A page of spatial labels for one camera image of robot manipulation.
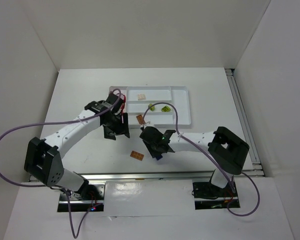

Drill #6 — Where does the orange lego plate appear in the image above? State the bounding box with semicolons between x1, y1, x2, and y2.
136;114;146;125
130;150;144;161

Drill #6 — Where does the small green lego brick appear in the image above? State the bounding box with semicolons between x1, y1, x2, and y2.
148;104;155;112

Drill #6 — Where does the red flower lego brick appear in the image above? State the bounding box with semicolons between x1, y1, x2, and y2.
121;94;127;111

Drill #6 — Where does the red and green lego brick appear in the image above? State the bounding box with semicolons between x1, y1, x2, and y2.
161;105;171;113

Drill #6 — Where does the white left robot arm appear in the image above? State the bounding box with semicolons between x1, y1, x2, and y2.
24;88;130;199

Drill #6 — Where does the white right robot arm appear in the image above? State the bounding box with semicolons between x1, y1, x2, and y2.
139;126;250;191

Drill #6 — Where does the white compartment tray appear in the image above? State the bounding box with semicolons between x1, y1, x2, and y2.
109;86;192;129

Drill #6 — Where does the aluminium front rail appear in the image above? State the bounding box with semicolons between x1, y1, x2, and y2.
82;171;213;181

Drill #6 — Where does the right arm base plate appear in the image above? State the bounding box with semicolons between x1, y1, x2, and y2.
191;181;241;210

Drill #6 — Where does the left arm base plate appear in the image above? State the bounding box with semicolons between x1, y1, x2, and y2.
50;183;106;213

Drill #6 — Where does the aluminium side rail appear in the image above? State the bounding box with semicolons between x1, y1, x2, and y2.
224;68;266;177

